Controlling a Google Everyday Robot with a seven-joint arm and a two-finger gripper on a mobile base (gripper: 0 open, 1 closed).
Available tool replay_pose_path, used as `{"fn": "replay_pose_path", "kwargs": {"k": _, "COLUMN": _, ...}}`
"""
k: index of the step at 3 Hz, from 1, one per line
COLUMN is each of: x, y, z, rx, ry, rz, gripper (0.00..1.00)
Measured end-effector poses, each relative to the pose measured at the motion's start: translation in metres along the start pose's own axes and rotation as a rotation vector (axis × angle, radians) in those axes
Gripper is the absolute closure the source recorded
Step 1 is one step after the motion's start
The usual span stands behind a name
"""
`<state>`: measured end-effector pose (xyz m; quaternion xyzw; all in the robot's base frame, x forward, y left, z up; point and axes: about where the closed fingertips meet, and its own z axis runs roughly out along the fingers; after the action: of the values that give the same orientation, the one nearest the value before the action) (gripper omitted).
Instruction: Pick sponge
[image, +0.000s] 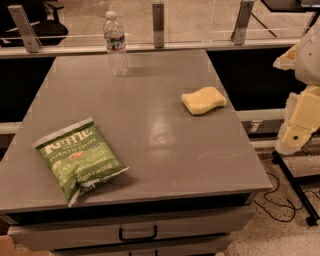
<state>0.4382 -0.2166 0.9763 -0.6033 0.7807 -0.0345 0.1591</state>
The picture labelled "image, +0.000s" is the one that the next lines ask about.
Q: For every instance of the yellow sponge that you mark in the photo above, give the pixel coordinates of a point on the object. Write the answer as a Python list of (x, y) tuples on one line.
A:
[(203, 100)]

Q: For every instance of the black stand leg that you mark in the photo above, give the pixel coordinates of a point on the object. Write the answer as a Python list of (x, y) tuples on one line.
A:
[(314, 218)]

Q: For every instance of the black office chair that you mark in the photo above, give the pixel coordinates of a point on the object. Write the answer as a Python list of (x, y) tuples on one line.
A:
[(43, 18)]

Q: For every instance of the black drawer handle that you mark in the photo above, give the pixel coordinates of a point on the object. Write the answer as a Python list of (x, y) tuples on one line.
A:
[(138, 236)]

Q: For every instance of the green Kettle chips bag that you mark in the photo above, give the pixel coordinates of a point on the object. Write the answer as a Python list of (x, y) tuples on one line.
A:
[(79, 158)]

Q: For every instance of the clear plastic water bottle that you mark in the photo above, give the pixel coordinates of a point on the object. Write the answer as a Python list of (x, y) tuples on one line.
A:
[(115, 44)]

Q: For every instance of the right metal railing bracket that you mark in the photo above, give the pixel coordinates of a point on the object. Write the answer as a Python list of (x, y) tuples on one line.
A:
[(239, 33)]

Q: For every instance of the metal railing bracket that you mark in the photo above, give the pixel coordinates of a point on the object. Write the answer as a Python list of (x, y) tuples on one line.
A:
[(239, 33), (31, 43), (158, 24)]

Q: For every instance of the dark desk top right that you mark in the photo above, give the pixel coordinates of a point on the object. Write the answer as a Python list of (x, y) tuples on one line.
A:
[(288, 6)]

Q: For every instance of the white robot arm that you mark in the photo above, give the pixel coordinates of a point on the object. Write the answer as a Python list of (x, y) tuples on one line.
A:
[(302, 111)]

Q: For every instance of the middle metal railing bracket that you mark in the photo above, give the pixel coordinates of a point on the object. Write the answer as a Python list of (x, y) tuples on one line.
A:
[(158, 24)]

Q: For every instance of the left metal railing bracket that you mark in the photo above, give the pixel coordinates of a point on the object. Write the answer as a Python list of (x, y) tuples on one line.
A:
[(31, 43)]

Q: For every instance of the grey cabinet drawer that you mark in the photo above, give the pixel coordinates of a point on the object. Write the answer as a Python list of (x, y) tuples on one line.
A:
[(75, 234)]

